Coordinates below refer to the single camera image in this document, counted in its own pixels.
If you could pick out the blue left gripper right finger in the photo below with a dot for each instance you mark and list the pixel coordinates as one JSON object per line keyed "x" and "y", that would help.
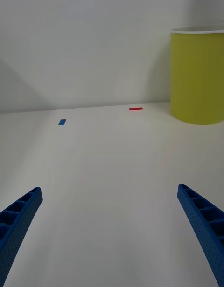
{"x": 205, "y": 221}

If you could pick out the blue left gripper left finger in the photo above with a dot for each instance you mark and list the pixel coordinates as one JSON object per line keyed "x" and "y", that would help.
{"x": 18, "y": 224}

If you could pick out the yellow-green plastic bin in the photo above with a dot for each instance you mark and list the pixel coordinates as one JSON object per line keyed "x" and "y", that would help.
{"x": 198, "y": 77}

